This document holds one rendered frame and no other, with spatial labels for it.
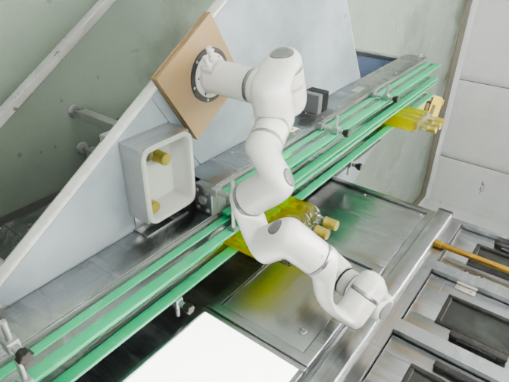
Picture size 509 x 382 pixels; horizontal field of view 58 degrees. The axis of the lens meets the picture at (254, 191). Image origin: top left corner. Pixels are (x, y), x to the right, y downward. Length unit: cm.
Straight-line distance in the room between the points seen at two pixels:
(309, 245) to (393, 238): 78
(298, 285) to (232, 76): 64
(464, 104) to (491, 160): 91
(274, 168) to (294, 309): 53
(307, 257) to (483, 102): 638
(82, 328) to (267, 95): 66
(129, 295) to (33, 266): 23
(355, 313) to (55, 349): 66
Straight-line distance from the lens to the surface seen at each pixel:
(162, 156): 123
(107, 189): 123
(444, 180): 779
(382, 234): 173
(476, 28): 707
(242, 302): 135
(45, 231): 117
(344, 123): 183
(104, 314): 114
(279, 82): 104
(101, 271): 122
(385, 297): 116
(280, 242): 96
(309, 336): 128
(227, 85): 125
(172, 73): 125
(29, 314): 117
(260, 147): 97
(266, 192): 96
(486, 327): 151
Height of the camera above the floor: 165
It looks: 31 degrees down
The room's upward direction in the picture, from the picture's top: 112 degrees clockwise
